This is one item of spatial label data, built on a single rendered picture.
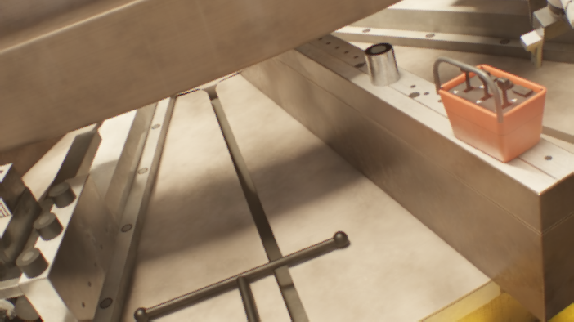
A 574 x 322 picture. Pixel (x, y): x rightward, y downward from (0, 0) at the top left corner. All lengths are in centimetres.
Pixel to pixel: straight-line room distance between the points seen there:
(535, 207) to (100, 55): 106
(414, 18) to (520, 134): 156
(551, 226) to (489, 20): 144
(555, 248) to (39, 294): 116
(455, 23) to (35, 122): 174
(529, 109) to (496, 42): 131
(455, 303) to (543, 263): 30
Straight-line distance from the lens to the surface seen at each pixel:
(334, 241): 171
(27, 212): 169
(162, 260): 195
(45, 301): 154
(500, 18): 256
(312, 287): 165
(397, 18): 281
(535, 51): 143
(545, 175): 125
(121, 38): 153
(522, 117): 125
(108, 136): 251
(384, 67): 163
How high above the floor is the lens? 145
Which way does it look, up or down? 30 degrees down
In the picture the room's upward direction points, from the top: 19 degrees counter-clockwise
